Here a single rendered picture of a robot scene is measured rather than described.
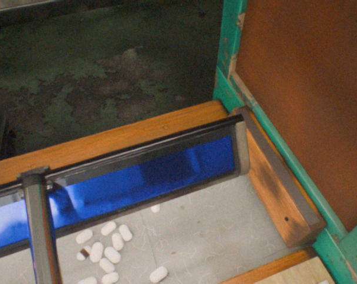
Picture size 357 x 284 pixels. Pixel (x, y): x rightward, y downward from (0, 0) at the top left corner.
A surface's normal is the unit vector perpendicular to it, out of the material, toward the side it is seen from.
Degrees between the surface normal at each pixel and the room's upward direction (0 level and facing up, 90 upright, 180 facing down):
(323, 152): 90
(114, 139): 0
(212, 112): 0
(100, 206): 58
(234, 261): 0
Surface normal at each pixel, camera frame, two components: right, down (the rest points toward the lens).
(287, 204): -0.85, 0.01
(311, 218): 0.00, -0.59
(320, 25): -0.94, 0.29
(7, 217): 0.30, 0.32
